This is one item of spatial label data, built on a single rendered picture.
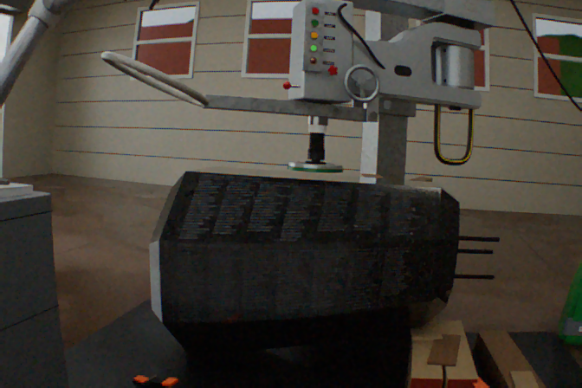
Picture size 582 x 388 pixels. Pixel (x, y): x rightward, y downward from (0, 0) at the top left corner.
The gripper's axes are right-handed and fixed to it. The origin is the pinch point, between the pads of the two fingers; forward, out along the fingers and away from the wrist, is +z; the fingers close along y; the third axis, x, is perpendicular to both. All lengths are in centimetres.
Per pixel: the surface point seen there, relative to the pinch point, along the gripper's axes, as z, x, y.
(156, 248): 84, 3, 51
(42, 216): 85, -38, 17
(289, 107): 15, 8, 75
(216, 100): 24, 1, 49
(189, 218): 68, 6, 58
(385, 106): -18, 78, 117
